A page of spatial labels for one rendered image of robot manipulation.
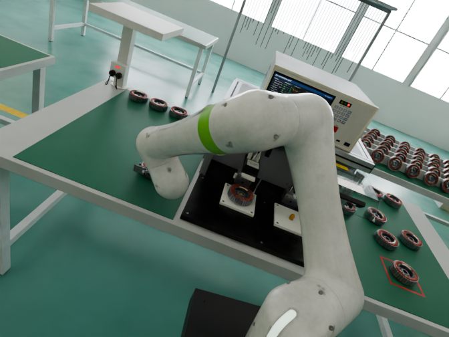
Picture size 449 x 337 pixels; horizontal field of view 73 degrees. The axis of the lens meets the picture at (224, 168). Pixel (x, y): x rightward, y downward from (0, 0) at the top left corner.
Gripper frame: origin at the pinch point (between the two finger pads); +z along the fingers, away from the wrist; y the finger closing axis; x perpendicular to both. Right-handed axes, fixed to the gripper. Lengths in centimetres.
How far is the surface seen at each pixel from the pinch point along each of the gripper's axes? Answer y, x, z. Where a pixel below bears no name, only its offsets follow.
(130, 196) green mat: -9.3, -10.2, -13.7
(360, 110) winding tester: 67, 38, -37
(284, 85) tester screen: 39, 42, -25
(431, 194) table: 217, 10, 26
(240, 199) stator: 33.1, -5.3, -18.2
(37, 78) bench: -65, 37, 97
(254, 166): 38.5, 9.0, -14.4
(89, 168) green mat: -24.7, -3.4, -1.9
